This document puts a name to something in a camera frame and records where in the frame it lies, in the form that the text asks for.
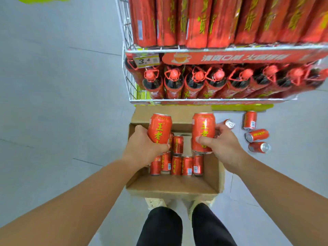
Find person's right hand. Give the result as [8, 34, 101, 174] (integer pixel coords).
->
[195, 123, 251, 174]

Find person's left hand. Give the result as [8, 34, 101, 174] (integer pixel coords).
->
[122, 125, 171, 170]

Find person's right forearm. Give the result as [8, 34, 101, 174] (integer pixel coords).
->
[229, 154, 328, 246]

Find person's left forearm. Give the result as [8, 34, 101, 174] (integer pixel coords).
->
[0, 158, 140, 246]

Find cluster of red cans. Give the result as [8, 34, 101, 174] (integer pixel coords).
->
[150, 133, 204, 176]

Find brown cardboard box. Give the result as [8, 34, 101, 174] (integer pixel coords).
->
[125, 105, 226, 202]

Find yellow-green rack base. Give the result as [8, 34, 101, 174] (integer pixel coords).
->
[212, 104, 274, 112]

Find person's left white shoe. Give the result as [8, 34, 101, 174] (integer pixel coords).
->
[145, 198, 167, 210]

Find person's white shoe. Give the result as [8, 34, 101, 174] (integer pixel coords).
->
[145, 198, 167, 210]
[188, 199, 216, 219]

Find row of red-capped bottles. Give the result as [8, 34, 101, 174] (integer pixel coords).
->
[125, 57, 328, 100]

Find person's right white shoe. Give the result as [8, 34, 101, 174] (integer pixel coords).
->
[188, 199, 216, 219]

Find person's left leg black trousers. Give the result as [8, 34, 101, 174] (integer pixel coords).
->
[136, 207, 183, 246]

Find person's leg black trousers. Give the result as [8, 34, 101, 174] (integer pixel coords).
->
[192, 203, 238, 246]
[136, 207, 183, 246]

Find person's right leg black trousers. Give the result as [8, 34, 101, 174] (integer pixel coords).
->
[192, 203, 238, 246]

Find yellow price tag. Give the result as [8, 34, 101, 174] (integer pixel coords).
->
[133, 55, 161, 69]

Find red shelf banner strip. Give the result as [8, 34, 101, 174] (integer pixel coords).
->
[162, 49, 328, 65]

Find row of red drink cartons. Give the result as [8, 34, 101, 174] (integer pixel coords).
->
[129, 0, 328, 49]

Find white wire shelf rack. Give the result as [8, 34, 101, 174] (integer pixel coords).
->
[115, 0, 328, 105]

